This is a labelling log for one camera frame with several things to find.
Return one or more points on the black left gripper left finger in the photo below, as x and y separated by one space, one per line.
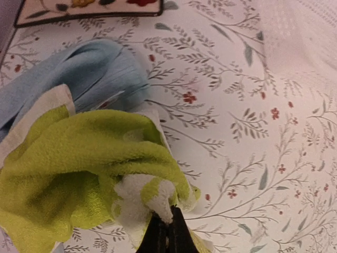
156 237

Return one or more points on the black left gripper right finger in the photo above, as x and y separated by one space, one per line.
180 240

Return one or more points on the green and white towel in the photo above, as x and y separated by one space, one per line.
79 171

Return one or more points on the light blue towel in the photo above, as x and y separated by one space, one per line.
95 72

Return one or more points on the floral embroidered placemat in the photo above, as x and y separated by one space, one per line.
40 12

